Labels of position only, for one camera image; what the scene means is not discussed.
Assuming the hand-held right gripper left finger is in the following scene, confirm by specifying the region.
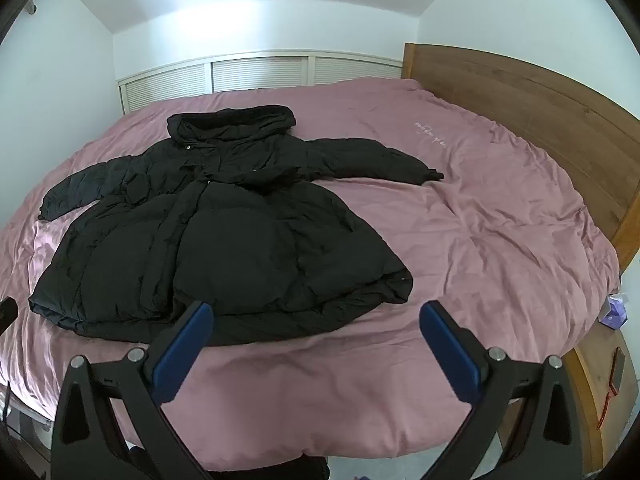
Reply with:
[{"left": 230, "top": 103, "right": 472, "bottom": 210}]
[{"left": 51, "top": 301, "right": 216, "bottom": 480}]

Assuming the purple tissue box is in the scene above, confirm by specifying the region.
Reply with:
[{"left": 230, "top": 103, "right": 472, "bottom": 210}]
[{"left": 597, "top": 294, "right": 630, "bottom": 331}]

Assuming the dark phone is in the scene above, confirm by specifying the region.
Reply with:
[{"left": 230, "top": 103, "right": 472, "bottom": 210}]
[{"left": 610, "top": 347, "right": 627, "bottom": 394}]

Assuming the red strap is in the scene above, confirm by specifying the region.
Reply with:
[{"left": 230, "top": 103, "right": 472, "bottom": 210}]
[{"left": 595, "top": 374, "right": 615, "bottom": 432}]

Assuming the black puffer jacket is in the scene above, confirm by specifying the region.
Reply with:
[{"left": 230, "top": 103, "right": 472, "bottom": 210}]
[{"left": 27, "top": 105, "right": 445, "bottom": 347}]

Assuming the pink duvet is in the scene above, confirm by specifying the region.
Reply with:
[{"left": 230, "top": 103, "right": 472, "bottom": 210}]
[{"left": 0, "top": 77, "right": 623, "bottom": 461}]

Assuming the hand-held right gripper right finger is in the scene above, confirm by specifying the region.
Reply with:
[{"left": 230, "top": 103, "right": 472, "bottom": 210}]
[{"left": 419, "top": 301, "right": 587, "bottom": 480}]

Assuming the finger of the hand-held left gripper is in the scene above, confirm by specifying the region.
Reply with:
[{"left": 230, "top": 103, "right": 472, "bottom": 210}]
[{"left": 0, "top": 297, "right": 19, "bottom": 337}]

